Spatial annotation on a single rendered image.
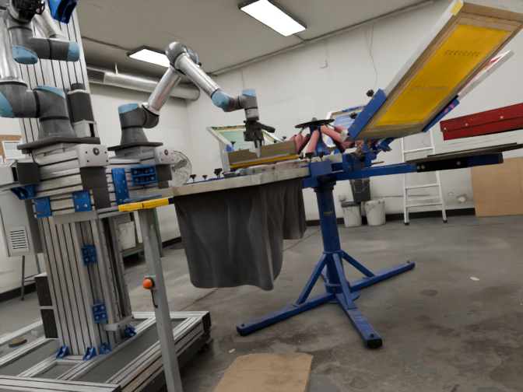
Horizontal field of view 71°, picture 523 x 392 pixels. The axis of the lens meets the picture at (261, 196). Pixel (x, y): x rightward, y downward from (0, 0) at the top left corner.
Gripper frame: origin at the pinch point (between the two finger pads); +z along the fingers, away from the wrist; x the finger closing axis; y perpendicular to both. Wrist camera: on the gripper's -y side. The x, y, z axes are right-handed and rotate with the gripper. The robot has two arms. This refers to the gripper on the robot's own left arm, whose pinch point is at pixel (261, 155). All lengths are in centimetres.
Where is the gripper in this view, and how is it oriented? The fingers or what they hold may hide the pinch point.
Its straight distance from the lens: 197.1
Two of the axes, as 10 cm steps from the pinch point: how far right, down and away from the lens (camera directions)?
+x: -4.8, 1.2, -8.7
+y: -8.6, 1.0, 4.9
